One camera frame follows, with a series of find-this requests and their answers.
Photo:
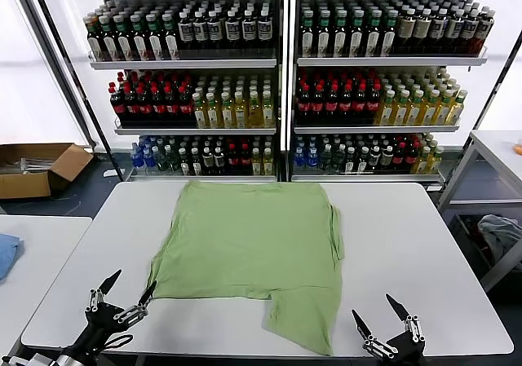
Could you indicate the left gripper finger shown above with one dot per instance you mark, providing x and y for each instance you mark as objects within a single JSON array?
[
  {"x": 143, "y": 298},
  {"x": 107, "y": 286}
]

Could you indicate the clear plastic parts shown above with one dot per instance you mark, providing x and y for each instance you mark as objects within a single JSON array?
[{"x": 36, "y": 165}]

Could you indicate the dark bottle green cap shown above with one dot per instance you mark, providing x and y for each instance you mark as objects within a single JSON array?
[
  {"x": 340, "y": 38},
  {"x": 373, "y": 38},
  {"x": 357, "y": 38},
  {"x": 307, "y": 38},
  {"x": 156, "y": 43},
  {"x": 388, "y": 38},
  {"x": 95, "y": 44},
  {"x": 140, "y": 43},
  {"x": 109, "y": 44},
  {"x": 171, "y": 43},
  {"x": 324, "y": 38},
  {"x": 124, "y": 44}
]

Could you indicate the cola bottle red cap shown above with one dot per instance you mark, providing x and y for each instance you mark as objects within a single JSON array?
[
  {"x": 118, "y": 109},
  {"x": 303, "y": 107},
  {"x": 233, "y": 162},
  {"x": 245, "y": 162},
  {"x": 186, "y": 109},
  {"x": 171, "y": 109},
  {"x": 359, "y": 107},
  {"x": 399, "y": 158},
  {"x": 317, "y": 107},
  {"x": 345, "y": 107},
  {"x": 411, "y": 158},
  {"x": 331, "y": 107},
  {"x": 131, "y": 109},
  {"x": 158, "y": 109},
  {"x": 144, "y": 109},
  {"x": 373, "y": 107}
]

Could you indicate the green t-shirt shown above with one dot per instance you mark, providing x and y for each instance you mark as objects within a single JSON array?
[{"x": 253, "y": 239}]

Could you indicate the dark bottle beige label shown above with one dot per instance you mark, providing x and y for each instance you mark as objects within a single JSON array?
[
  {"x": 406, "y": 29},
  {"x": 422, "y": 29}
]

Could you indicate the grey crumpled cloth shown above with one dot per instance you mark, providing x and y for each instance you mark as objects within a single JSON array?
[{"x": 499, "y": 235}]

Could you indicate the brown cardboard box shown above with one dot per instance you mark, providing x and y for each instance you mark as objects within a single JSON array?
[{"x": 24, "y": 186}]

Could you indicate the small dark bottle white cap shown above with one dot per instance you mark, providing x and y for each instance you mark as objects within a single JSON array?
[
  {"x": 208, "y": 163},
  {"x": 196, "y": 164},
  {"x": 387, "y": 158},
  {"x": 220, "y": 163},
  {"x": 184, "y": 164},
  {"x": 374, "y": 158},
  {"x": 362, "y": 162},
  {"x": 350, "y": 162}
]

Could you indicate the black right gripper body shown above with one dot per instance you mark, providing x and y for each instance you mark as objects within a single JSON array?
[{"x": 405, "y": 351}]

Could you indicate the blue folded cloth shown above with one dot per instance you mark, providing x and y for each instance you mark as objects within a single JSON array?
[{"x": 8, "y": 256}]

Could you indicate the dark bottle blue-white label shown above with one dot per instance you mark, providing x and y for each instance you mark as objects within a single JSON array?
[
  {"x": 200, "y": 31},
  {"x": 470, "y": 29},
  {"x": 438, "y": 27},
  {"x": 185, "y": 32},
  {"x": 249, "y": 30},
  {"x": 454, "y": 28},
  {"x": 215, "y": 31},
  {"x": 233, "y": 31},
  {"x": 484, "y": 31},
  {"x": 264, "y": 30}
]

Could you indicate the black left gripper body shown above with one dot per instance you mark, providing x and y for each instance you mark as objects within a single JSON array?
[{"x": 104, "y": 321}]

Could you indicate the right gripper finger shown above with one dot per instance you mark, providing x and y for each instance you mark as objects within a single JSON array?
[
  {"x": 363, "y": 329},
  {"x": 401, "y": 311}
]

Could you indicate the white paper scrap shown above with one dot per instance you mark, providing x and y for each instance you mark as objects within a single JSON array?
[{"x": 109, "y": 173}]

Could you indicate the grey metal frame table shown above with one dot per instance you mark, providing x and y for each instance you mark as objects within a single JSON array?
[{"x": 497, "y": 146}]

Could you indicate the white metal shelf rack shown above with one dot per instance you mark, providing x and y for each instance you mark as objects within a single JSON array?
[
  {"x": 183, "y": 63},
  {"x": 387, "y": 61}
]

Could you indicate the small orange object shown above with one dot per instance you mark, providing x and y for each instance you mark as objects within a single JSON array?
[{"x": 518, "y": 148}]

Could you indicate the black slanted frame post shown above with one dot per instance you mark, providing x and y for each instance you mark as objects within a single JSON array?
[{"x": 71, "y": 56}]

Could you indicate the yellow tea bottle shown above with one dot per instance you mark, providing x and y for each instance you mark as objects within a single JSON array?
[
  {"x": 240, "y": 115},
  {"x": 199, "y": 115},
  {"x": 226, "y": 115},
  {"x": 401, "y": 111},
  {"x": 255, "y": 115},
  {"x": 424, "y": 162},
  {"x": 256, "y": 164},
  {"x": 444, "y": 111},
  {"x": 457, "y": 111},
  {"x": 386, "y": 111},
  {"x": 268, "y": 115},
  {"x": 430, "y": 111},
  {"x": 268, "y": 164},
  {"x": 212, "y": 115},
  {"x": 436, "y": 162},
  {"x": 415, "y": 111}
]

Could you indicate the blue drink bottle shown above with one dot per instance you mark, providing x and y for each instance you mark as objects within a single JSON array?
[
  {"x": 136, "y": 160},
  {"x": 312, "y": 161},
  {"x": 299, "y": 161},
  {"x": 148, "y": 161}
]

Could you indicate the green clear bottle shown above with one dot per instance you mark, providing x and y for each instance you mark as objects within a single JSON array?
[
  {"x": 172, "y": 163},
  {"x": 337, "y": 161},
  {"x": 161, "y": 162},
  {"x": 325, "y": 161}
]

